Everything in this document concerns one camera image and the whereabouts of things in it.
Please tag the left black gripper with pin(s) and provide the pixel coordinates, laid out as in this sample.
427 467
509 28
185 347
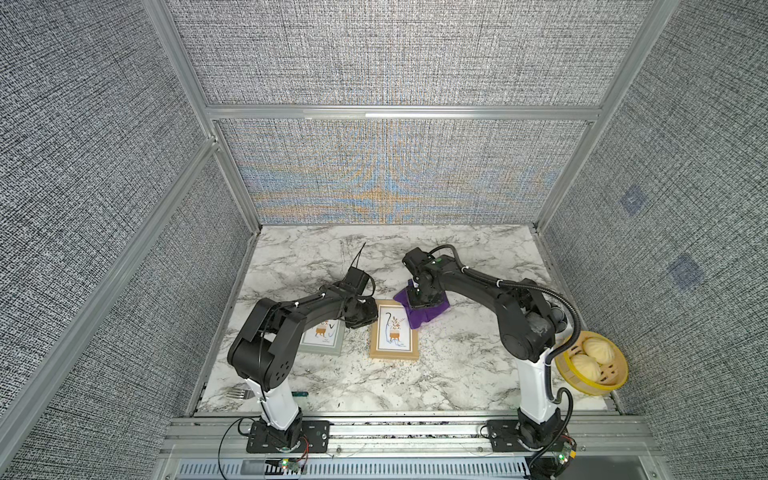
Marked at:
370 308

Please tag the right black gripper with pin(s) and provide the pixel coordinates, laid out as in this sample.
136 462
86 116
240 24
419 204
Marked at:
414 303

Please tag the purple cloth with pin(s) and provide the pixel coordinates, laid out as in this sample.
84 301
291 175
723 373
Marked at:
421 316

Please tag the light wooden picture frame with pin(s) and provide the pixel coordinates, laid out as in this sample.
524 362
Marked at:
391 337

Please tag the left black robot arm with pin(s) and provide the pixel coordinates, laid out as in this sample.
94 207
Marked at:
264 352

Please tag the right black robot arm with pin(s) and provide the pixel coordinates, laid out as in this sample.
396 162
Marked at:
535 324

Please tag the steamed bun lower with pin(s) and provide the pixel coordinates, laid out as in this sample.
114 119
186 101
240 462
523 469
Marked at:
587 367

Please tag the steamed bun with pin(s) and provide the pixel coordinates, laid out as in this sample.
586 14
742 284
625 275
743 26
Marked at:
599 349
587 367

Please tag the steamed bun upper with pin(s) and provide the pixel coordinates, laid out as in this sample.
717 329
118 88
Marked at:
599 349

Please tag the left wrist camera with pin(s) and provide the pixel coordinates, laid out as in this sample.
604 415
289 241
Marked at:
356 280

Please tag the grey green picture frame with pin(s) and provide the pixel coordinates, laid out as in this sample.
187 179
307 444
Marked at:
325 338

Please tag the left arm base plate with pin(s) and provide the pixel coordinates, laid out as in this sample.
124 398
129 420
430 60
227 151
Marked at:
305 436

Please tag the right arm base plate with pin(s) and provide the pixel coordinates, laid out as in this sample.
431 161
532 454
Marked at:
510 435

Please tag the aluminium front rail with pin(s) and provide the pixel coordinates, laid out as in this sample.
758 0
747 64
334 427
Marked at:
411 434

